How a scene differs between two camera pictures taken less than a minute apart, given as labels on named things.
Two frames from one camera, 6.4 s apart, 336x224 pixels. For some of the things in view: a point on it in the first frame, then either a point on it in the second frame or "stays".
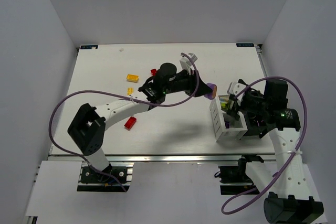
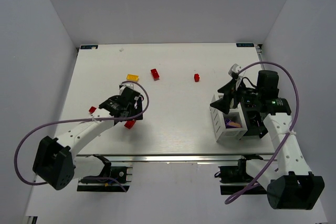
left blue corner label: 88,46 stays
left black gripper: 193,83 -> 130,115
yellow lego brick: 132,77 stays
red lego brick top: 153,71 stays
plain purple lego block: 212,95 -> 226,121
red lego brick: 129,124 stays
